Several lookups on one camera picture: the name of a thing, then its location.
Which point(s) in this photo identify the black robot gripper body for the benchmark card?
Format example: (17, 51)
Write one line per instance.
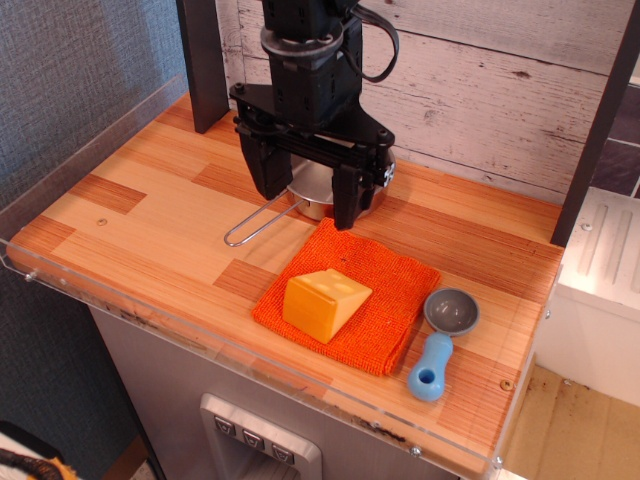
(315, 104)

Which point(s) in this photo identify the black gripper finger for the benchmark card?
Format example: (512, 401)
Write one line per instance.
(352, 195)
(268, 162)

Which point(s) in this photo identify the small steel pot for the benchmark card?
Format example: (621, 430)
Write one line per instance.
(310, 193)

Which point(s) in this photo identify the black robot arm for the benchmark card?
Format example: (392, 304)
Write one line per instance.
(314, 29)

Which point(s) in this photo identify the orange knitted cloth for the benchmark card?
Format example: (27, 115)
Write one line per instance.
(373, 339)

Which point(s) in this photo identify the yellow toy cheese wedge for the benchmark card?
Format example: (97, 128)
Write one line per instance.
(322, 302)

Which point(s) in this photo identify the blue grey toy scoop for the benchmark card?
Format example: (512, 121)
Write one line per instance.
(450, 312)

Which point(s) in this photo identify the clear acrylic table guard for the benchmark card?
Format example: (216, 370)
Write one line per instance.
(140, 233)

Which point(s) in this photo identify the grey toy fridge cabinet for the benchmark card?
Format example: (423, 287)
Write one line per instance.
(208, 417)

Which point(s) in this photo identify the white toy sink unit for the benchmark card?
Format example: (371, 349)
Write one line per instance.
(590, 331)

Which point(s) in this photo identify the orange black object bottom left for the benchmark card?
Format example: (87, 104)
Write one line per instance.
(20, 466)

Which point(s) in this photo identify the left dark frame post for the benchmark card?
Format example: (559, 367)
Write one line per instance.
(203, 55)

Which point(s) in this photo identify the dark frame post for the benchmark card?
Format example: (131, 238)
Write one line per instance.
(203, 55)
(611, 99)

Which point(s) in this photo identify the right dark frame post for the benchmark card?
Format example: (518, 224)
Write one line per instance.
(611, 99)

